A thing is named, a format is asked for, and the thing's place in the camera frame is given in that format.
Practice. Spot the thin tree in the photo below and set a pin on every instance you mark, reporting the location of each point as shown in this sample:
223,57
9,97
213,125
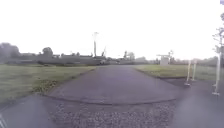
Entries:
220,36

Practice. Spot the small white building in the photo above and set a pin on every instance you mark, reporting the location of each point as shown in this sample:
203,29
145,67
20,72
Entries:
164,60

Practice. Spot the tall pole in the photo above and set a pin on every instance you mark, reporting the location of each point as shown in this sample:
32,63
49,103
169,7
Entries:
95,45

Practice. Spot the grass field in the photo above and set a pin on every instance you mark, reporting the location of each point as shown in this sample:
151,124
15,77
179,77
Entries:
23,78
173,70

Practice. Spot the white post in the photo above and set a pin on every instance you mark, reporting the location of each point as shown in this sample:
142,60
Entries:
194,70
188,72
217,75

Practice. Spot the dark grey asphalt path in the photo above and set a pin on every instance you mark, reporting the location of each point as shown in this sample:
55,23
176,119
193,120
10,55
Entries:
115,83

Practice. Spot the row of distant trees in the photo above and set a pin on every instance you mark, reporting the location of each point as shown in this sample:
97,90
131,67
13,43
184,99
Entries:
46,56

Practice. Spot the gravel strip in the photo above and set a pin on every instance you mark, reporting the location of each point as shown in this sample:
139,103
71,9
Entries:
110,115

